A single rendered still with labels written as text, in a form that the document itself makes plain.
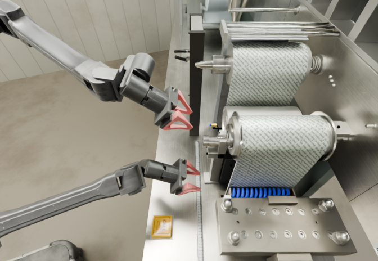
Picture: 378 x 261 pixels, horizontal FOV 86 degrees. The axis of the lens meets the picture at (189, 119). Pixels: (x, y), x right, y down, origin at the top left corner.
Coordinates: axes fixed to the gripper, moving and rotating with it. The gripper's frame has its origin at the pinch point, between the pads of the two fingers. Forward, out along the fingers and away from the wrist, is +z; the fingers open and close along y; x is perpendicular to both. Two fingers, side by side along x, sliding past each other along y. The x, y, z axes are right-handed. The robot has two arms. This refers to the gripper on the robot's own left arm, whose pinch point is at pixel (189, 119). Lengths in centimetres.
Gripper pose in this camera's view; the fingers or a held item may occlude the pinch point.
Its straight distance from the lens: 57.0
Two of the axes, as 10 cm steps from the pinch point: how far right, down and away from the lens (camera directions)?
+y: 0.1, 7.3, -6.8
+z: 7.7, 4.4, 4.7
